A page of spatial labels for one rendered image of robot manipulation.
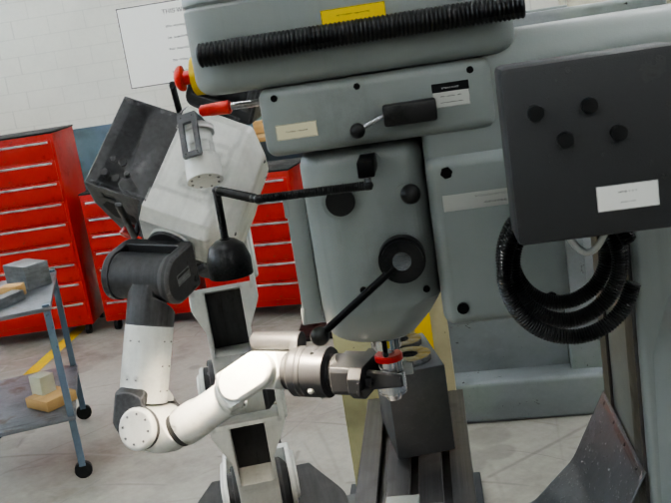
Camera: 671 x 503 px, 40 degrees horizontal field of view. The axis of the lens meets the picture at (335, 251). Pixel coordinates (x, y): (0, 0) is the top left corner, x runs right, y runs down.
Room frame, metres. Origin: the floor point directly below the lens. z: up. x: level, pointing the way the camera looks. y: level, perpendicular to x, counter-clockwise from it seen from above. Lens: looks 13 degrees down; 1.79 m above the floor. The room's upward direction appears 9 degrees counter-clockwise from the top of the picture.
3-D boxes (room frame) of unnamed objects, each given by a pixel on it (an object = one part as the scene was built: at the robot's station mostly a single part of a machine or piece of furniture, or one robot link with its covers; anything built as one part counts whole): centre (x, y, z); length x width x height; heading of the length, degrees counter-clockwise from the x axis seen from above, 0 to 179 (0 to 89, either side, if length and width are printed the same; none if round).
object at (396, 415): (1.84, -0.11, 1.04); 0.22 x 0.12 x 0.20; 4
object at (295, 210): (1.46, 0.05, 1.44); 0.04 x 0.04 x 0.21; 83
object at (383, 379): (1.42, -0.05, 1.23); 0.06 x 0.02 x 0.03; 65
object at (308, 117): (1.44, -0.10, 1.68); 0.34 x 0.24 x 0.10; 83
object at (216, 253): (1.46, 0.17, 1.47); 0.07 x 0.07 x 0.06
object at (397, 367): (1.45, -0.06, 1.23); 0.05 x 0.05 x 0.06
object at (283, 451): (2.26, 0.29, 0.68); 0.21 x 0.20 x 0.13; 6
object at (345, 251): (1.44, -0.06, 1.47); 0.21 x 0.19 x 0.32; 173
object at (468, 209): (1.42, -0.25, 1.47); 0.24 x 0.19 x 0.26; 173
